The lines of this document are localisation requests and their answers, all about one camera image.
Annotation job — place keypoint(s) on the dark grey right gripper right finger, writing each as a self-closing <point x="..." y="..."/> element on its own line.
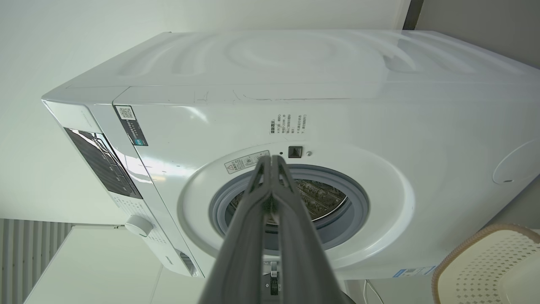
<point x="301" y="253"/>

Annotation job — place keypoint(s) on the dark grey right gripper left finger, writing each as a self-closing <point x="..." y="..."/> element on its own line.
<point x="240" y="245"/>

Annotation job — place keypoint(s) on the stainless steel washing machine drum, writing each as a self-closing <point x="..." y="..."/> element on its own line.
<point x="320" y="198"/>

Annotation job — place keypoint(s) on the white round control dial knob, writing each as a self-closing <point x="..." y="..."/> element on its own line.
<point x="138" y="226"/>

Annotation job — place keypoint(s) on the black glossy control display panel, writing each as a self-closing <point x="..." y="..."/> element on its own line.
<point x="103" y="164"/>

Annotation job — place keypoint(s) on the cream perforated plastic laundry basket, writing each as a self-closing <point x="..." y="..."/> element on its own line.
<point x="485" y="270"/>

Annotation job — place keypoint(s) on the grey warning sticker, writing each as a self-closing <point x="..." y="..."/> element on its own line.
<point x="244" y="162"/>

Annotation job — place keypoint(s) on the black door latch slot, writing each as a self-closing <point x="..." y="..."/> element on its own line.
<point x="295" y="152"/>

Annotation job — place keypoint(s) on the blue energy label sticker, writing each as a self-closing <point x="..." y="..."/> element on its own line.
<point x="413" y="272"/>

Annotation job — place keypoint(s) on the small printed text sticker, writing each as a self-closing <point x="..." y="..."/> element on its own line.
<point x="287" y="124"/>

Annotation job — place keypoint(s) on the white cabinet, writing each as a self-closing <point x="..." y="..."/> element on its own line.
<point x="97" y="270"/>

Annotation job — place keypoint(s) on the white front-load washing machine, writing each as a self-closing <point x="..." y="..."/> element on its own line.
<point x="329" y="105"/>

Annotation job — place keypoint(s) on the dark QR code sticker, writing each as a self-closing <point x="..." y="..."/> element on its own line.
<point x="133" y="128"/>

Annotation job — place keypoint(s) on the grey slatted panel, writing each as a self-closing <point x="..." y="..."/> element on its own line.
<point x="25" y="257"/>

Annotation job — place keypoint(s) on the round white filter cover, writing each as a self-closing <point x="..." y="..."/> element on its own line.
<point x="521" y="162"/>

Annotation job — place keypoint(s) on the black baseboard strip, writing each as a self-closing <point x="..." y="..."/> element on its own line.
<point x="413" y="14"/>

